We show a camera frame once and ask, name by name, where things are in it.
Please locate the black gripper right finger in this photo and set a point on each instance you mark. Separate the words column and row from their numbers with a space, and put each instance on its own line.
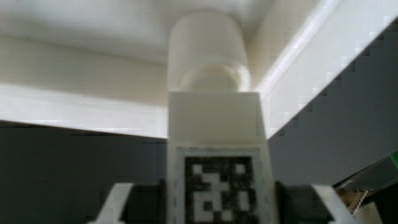
column 310, row 205

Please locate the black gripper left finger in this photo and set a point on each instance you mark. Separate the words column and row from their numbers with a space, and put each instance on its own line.
column 134, row 205

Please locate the white leg with tag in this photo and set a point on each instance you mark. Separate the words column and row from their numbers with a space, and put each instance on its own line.
column 221, row 186

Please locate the white square tabletop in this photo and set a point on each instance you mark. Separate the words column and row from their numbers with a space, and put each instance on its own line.
column 84, row 55

